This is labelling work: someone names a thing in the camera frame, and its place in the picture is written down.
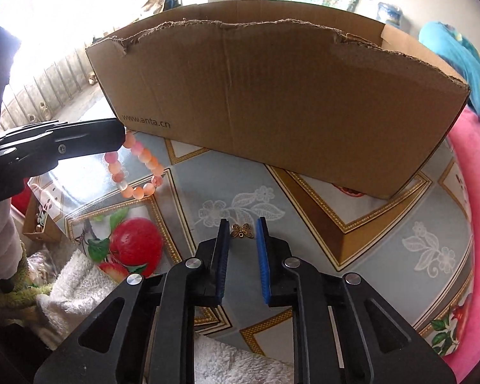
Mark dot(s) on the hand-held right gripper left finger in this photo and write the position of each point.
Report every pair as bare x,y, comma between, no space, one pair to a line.
222,264

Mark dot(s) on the gold butterfly charm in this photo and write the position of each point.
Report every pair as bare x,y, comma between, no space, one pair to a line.
240,231

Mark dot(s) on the green knit cloth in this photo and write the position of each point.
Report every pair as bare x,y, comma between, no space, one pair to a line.
28,292

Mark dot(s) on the white fluffy towel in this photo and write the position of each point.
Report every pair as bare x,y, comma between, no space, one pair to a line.
76,288

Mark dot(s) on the blue printed quilt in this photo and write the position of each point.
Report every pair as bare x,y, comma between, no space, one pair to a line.
456,60

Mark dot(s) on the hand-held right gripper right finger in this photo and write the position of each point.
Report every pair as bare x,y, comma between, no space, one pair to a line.
264,264

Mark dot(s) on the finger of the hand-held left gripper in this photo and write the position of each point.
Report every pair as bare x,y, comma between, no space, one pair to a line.
84,124
92,142

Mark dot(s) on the brown cardboard box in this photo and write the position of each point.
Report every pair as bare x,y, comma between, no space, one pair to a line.
284,108

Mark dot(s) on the metal balcony railing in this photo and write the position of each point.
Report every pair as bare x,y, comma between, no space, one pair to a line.
56,84

